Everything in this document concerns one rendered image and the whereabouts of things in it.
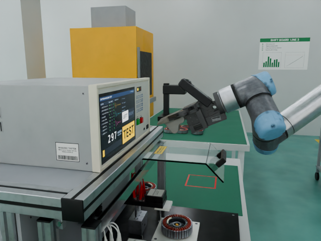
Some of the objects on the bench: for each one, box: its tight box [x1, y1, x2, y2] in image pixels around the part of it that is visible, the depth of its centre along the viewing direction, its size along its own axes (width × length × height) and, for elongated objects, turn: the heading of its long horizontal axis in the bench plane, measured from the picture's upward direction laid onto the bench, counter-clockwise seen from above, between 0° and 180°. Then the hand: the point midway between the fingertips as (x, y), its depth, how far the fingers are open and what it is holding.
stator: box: [161, 214, 193, 239], centre depth 99 cm, size 11×11×4 cm
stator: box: [135, 181, 157, 193], centre depth 137 cm, size 11×11×4 cm
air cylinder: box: [128, 210, 148, 235], centre depth 103 cm, size 5×8×6 cm
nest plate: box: [151, 218, 200, 241], centre depth 100 cm, size 15×15×1 cm
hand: (160, 120), depth 90 cm, fingers closed
